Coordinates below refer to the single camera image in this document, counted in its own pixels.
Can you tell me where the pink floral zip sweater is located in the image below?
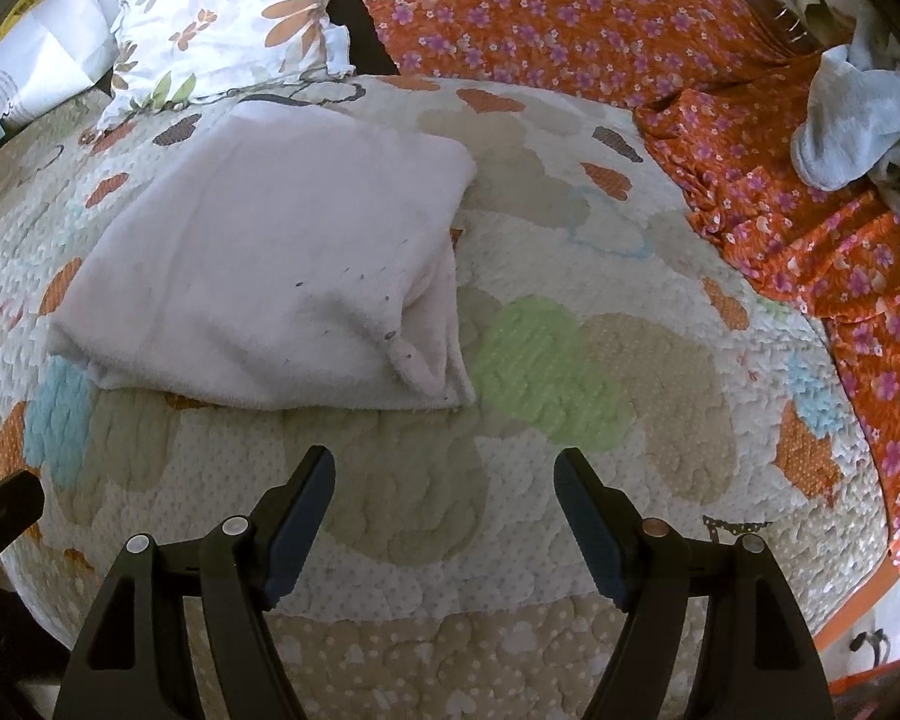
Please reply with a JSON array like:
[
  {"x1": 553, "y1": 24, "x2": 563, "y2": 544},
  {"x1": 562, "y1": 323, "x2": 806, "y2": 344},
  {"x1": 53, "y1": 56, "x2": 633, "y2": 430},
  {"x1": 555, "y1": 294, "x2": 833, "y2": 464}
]
[{"x1": 48, "y1": 96, "x2": 476, "y2": 410}]

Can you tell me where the white heart pattern quilt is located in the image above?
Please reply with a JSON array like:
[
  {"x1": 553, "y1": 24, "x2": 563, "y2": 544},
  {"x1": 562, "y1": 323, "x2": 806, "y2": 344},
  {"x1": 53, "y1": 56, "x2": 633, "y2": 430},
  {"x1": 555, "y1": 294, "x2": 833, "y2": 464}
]
[{"x1": 0, "y1": 76, "x2": 888, "y2": 718}]

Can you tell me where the orange floral sheet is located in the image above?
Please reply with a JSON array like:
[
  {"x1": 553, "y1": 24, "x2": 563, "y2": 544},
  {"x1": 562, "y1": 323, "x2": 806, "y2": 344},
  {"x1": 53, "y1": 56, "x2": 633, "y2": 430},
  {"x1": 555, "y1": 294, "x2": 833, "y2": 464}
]
[{"x1": 629, "y1": 57, "x2": 900, "y2": 566}]

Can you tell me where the grey crumpled cloth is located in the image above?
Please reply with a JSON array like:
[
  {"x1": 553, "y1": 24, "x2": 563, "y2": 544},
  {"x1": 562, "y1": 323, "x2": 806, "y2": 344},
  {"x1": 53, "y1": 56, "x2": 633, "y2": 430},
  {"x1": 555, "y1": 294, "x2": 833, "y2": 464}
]
[{"x1": 790, "y1": 0, "x2": 900, "y2": 213}]

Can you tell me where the white plastic package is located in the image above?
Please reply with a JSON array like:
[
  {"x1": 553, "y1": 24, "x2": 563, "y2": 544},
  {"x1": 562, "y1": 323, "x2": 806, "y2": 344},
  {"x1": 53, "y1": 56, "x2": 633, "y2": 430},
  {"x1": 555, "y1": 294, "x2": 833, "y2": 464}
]
[{"x1": 0, "y1": 0, "x2": 118, "y2": 130}]

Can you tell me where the white floral pillow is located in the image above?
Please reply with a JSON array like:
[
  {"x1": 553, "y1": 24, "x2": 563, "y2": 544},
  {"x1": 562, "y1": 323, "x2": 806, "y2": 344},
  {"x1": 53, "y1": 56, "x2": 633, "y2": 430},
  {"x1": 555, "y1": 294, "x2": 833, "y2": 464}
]
[{"x1": 97, "y1": 0, "x2": 354, "y2": 132}]

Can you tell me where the orange floral pillow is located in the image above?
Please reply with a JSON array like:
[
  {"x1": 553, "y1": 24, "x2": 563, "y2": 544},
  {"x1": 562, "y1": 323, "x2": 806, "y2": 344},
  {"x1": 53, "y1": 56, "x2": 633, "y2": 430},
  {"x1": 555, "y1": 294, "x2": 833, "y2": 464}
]
[{"x1": 362, "y1": 0, "x2": 790, "y2": 107}]

